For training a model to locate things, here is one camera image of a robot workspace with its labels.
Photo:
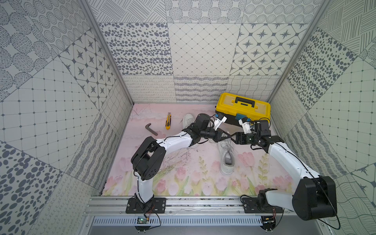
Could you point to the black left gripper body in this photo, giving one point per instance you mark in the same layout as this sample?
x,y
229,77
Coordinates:
x,y
217,134

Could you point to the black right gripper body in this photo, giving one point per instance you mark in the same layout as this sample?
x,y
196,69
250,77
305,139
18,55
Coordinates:
x,y
251,138

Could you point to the white sneaker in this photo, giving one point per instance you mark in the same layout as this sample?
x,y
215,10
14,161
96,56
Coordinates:
x,y
188,119
224,161

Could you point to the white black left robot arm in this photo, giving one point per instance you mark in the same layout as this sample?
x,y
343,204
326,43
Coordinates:
x,y
147,160

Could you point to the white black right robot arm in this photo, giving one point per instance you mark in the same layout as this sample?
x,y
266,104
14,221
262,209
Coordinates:
x,y
314,196

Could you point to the yellow black plastic toolbox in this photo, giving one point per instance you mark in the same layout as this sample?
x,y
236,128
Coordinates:
x,y
235,107

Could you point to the yellow black utility knife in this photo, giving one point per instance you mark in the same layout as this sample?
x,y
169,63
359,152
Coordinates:
x,y
168,121

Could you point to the pink floral table mat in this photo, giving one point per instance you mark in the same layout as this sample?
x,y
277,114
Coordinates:
x,y
189,171

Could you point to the dark metal hex key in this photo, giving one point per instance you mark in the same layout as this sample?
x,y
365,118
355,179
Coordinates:
x,y
148,128

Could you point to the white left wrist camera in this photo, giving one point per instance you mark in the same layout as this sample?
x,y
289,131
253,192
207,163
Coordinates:
x,y
218,122

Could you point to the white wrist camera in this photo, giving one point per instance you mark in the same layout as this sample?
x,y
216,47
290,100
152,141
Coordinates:
x,y
246,125
218,122

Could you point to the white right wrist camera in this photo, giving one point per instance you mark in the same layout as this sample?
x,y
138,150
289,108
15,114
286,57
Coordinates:
x,y
246,125

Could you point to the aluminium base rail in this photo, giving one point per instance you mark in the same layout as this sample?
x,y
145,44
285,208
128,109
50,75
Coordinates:
x,y
181,211

